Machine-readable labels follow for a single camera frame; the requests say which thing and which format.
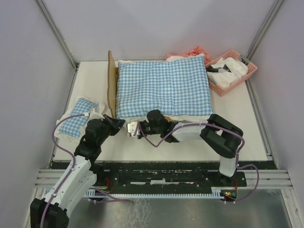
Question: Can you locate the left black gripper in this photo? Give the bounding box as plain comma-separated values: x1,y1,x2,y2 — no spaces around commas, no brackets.
97,114,125,145

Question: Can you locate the blue checkered mattress cushion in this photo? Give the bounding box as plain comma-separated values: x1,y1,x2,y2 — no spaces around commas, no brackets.
116,55,213,122

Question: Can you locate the wooden pet bed frame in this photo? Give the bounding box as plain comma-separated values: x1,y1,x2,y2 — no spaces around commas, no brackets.
107,50,184,124

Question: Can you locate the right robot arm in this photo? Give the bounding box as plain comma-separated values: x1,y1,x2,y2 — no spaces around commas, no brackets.
130,110,245,186

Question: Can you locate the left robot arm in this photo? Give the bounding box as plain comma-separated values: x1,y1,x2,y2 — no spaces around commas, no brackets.
30,115,125,228

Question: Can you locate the small blue checkered pillow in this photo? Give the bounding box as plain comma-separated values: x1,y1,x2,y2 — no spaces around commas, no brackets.
55,96,105,142

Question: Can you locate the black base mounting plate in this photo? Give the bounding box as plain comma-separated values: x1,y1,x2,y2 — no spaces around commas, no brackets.
93,162,247,194

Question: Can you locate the black white object in basket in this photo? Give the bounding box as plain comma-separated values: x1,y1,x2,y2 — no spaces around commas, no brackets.
206,64,231,73

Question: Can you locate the pink crumpled cloth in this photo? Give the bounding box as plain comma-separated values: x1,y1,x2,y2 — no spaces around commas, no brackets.
165,46,211,64

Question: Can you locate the white cloth in basket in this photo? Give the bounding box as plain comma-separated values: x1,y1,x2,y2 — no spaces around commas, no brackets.
206,57,248,89

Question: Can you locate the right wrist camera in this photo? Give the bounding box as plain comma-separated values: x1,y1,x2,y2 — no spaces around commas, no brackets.
127,122,140,137

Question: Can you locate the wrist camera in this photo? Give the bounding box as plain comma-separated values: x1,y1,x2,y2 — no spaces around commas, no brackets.
127,122,140,137
84,108,104,120

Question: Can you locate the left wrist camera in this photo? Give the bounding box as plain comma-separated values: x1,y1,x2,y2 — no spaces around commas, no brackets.
84,108,104,120

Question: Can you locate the white slotted cable duct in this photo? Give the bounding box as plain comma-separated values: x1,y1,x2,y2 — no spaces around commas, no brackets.
82,187,237,200

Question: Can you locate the left aluminium corner post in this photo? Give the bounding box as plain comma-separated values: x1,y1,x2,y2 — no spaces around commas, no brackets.
34,0,79,69

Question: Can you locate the aluminium corner post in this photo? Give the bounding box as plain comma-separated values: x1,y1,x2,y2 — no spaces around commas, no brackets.
246,0,285,60
34,0,79,69

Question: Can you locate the right aluminium corner post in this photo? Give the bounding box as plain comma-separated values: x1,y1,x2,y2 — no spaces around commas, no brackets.
246,0,285,60

